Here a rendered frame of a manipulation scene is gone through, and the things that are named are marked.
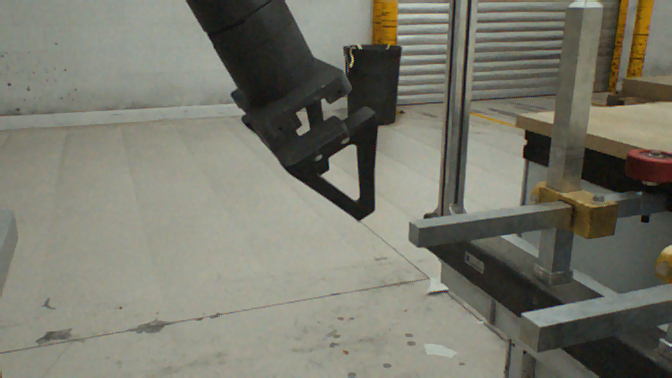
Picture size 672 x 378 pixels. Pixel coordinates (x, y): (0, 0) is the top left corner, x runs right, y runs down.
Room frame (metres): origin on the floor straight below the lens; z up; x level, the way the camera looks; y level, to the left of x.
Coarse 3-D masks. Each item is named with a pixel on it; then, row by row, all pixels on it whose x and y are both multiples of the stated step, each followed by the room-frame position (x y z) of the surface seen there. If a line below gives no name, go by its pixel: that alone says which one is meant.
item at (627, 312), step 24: (648, 288) 0.63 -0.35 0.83; (528, 312) 0.57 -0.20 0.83; (552, 312) 0.57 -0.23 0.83; (576, 312) 0.57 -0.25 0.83; (600, 312) 0.57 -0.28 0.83; (624, 312) 0.58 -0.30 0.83; (648, 312) 0.59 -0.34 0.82; (528, 336) 0.56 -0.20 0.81; (552, 336) 0.55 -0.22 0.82; (576, 336) 0.56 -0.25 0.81; (600, 336) 0.57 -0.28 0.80
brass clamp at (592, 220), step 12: (540, 192) 0.94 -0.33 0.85; (552, 192) 0.91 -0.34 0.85; (564, 192) 0.90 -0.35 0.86; (576, 192) 0.90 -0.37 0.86; (588, 192) 0.91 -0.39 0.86; (576, 204) 0.86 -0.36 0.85; (588, 204) 0.85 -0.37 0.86; (600, 204) 0.85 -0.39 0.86; (612, 204) 0.85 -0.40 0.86; (576, 216) 0.86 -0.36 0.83; (588, 216) 0.84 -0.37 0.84; (600, 216) 0.84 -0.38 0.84; (612, 216) 0.85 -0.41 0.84; (576, 228) 0.86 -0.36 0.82; (588, 228) 0.84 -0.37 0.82; (600, 228) 0.84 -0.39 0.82; (612, 228) 0.85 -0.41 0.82
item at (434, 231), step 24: (456, 216) 0.82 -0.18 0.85; (480, 216) 0.82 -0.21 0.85; (504, 216) 0.82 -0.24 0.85; (528, 216) 0.84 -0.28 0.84; (552, 216) 0.85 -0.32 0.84; (624, 216) 0.90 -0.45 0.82; (648, 216) 0.93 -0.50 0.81; (408, 240) 0.80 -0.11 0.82; (432, 240) 0.78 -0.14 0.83; (456, 240) 0.80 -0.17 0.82
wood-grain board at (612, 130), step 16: (544, 112) 1.34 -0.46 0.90; (592, 112) 1.34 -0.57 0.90; (608, 112) 1.34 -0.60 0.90; (624, 112) 1.34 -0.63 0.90; (640, 112) 1.34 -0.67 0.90; (656, 112) 1.34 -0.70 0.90; (528, 128) 1.28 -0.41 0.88; (544, 128) 1.24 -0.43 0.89; (592, 128) 1.17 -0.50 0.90; (608, 128) 1.17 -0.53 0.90; (624, 128) 1.17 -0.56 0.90; (640, 128) 1.17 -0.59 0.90; (656, 128) 1.17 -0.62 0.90; (592, 144) 1.11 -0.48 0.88; (608, 144) 1.08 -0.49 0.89; (624, 144) 1.04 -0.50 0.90; (640, 144) 1.03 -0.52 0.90; (656, 144) 1.03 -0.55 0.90
